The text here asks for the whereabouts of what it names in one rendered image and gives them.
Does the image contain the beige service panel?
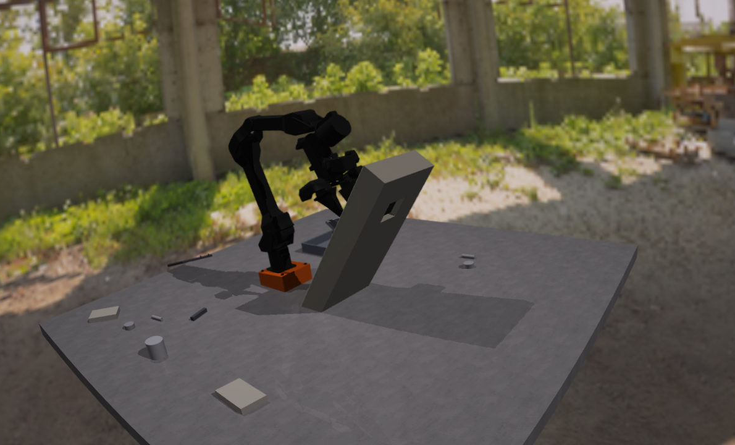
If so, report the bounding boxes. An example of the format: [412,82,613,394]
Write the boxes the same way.
[301,150,434,313]

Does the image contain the dark grey rectangular bar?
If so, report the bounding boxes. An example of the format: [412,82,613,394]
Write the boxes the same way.
[190,307,207,321]

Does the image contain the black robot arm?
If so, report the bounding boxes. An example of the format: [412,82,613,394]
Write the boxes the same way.
[229,109,359,273]

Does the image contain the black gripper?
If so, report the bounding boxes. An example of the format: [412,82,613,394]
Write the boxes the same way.
[299,151,363,217]

